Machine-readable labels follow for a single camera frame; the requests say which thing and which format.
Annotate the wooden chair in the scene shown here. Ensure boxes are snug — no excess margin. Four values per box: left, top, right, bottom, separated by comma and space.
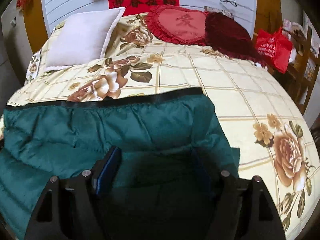
279, 20, 319, 114

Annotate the dark green down jacket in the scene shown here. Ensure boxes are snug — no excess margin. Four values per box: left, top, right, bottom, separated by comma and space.
1, 87, 240, 238

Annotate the dark red velvet cushion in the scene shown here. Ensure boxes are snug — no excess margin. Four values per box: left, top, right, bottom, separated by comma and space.
204, 12, 266, 67

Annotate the floral plaid bed cover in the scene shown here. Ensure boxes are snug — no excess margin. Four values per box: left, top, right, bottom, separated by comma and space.
8, 14, 319, 239

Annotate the red shopping bag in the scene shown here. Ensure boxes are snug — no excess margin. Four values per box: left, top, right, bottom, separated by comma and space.
255, 27, 293, 74

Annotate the red heart-shaped cushion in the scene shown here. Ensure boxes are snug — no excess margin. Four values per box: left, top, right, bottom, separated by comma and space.
145, 5, 208, 46

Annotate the white square pillow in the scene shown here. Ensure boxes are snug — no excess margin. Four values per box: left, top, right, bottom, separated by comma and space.
45, 7, 125, 71

